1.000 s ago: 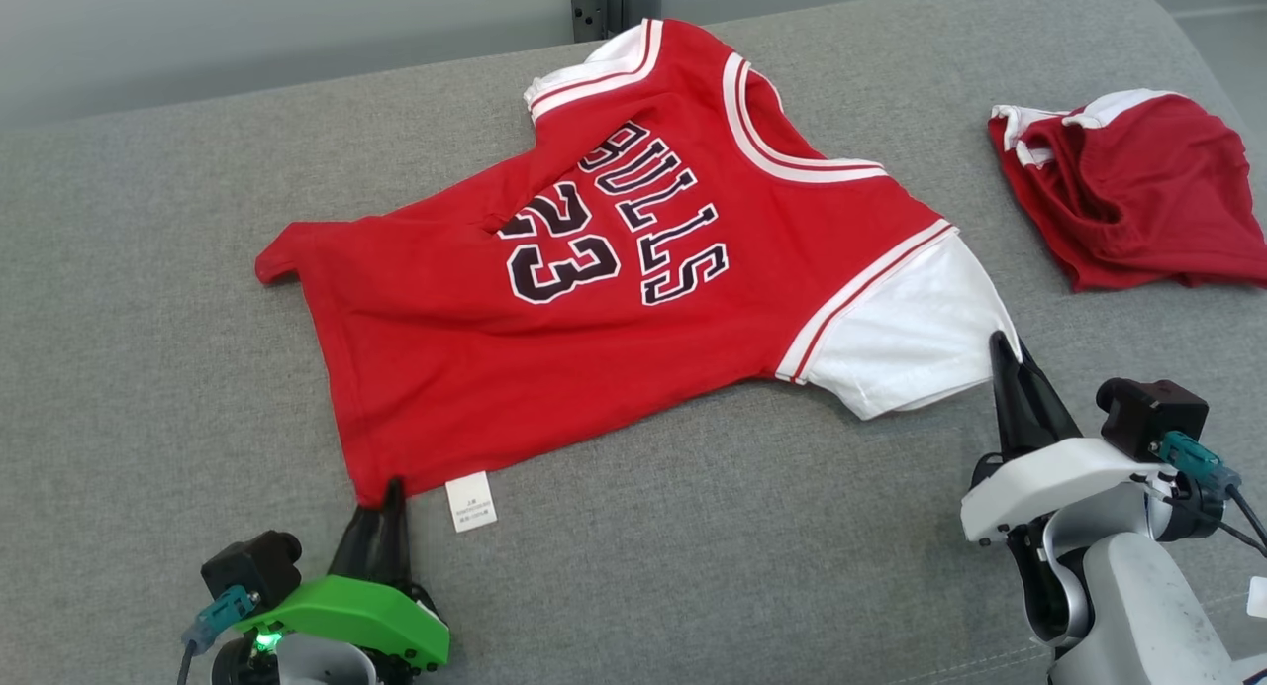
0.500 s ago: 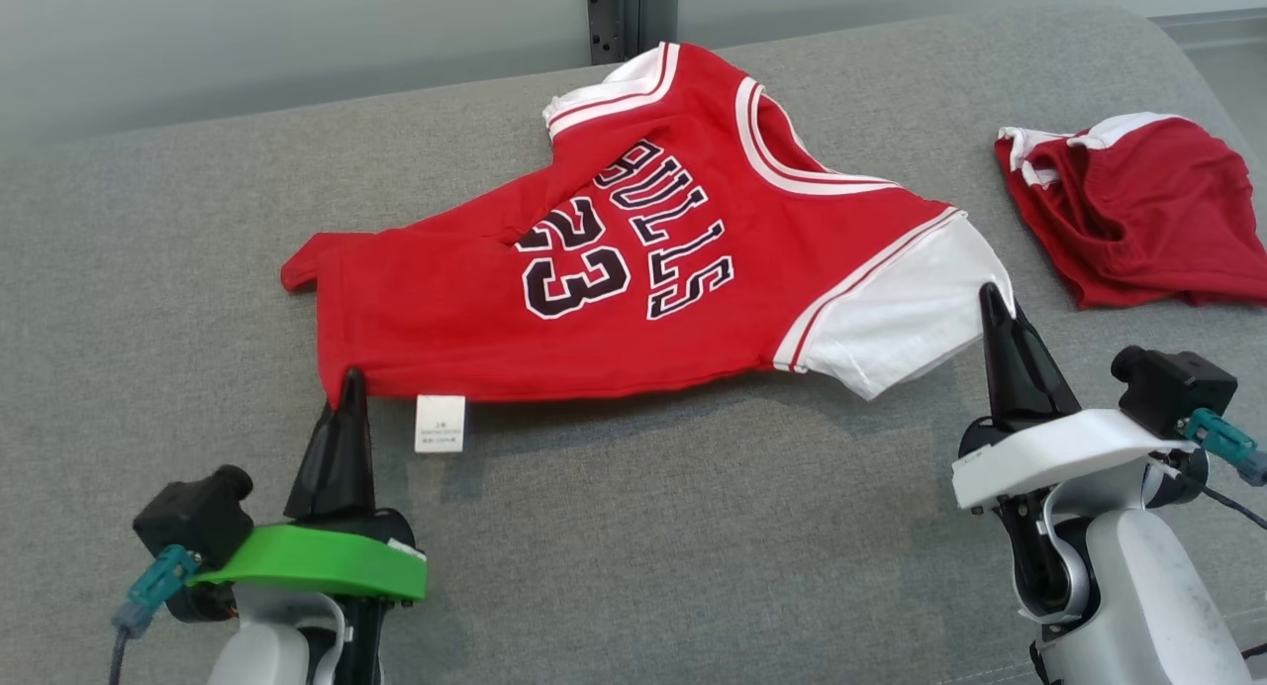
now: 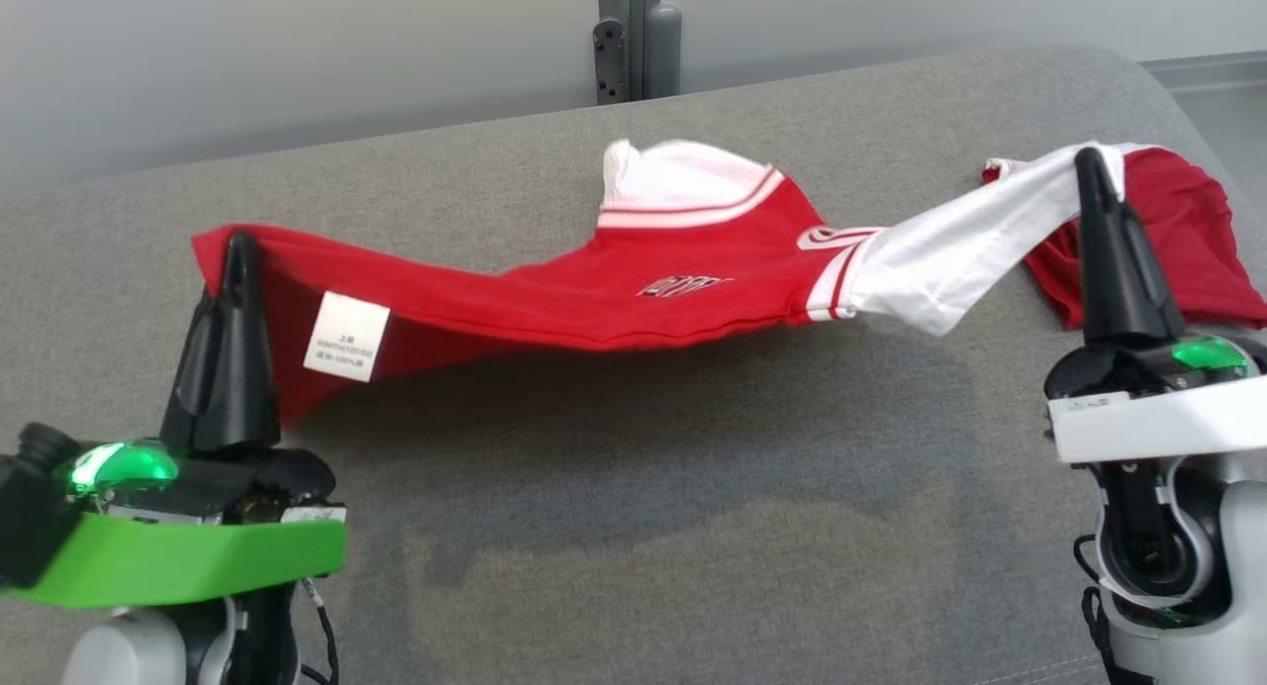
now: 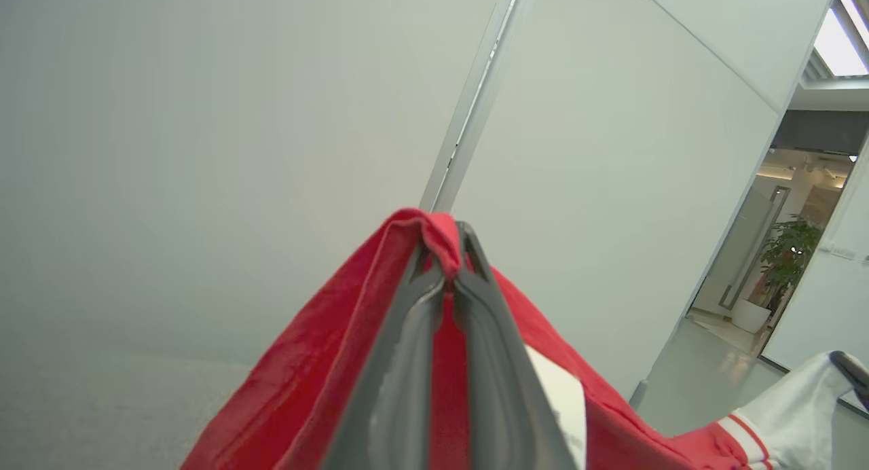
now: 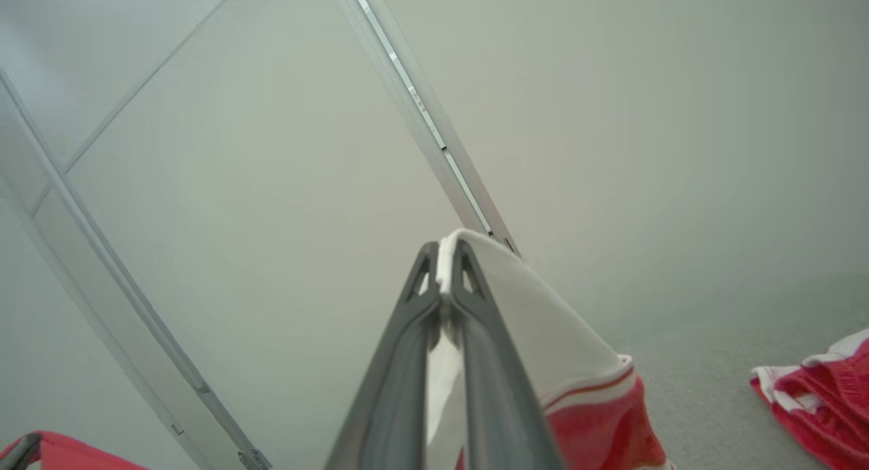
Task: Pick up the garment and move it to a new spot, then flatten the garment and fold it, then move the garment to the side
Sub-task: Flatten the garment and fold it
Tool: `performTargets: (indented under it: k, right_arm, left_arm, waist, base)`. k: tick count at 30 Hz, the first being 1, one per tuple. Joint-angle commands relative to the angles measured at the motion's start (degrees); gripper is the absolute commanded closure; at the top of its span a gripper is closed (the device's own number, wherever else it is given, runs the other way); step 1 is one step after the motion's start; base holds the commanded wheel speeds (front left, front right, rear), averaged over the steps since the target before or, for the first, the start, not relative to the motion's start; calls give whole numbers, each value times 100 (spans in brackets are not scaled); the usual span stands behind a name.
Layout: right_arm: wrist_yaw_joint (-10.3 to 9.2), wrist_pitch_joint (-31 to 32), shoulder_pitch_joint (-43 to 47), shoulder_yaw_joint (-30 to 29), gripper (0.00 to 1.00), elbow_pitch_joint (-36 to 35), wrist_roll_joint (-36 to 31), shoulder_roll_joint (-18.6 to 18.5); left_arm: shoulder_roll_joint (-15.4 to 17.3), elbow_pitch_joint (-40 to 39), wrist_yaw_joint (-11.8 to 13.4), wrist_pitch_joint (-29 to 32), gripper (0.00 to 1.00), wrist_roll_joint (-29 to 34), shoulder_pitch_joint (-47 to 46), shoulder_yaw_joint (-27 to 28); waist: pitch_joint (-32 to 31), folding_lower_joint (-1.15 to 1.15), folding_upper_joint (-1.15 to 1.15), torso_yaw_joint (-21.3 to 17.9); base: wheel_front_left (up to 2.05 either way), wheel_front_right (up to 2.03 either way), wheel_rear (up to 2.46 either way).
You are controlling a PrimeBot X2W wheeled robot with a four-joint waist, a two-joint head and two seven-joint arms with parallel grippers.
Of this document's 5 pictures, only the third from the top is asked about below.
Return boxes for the grey metal post with bracket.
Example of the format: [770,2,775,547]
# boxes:
[592,0,684,107]

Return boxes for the black right camera cable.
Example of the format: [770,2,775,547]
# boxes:
[1077,535,1120,685]

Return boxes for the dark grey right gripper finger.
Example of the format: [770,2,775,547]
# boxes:
[1075,147,1124,344]
[1094,147,1186,342]

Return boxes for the grey wall skirting strip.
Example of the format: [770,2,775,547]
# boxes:
[1138,51,1267,94]

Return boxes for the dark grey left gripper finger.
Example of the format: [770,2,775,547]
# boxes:
[193,232,281,450]
[158,269,224,448]

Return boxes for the red shorts with number print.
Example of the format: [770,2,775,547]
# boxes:
[983,143,1267,332]

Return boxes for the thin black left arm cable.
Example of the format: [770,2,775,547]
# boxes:
[297,576,342,685]

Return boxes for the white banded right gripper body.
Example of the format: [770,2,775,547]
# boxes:
[1044,334,1267,465]

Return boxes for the red white sports jersey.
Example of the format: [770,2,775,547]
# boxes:
[190,139,1129,424]

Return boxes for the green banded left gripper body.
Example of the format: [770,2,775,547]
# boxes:
[5,442,347,607]

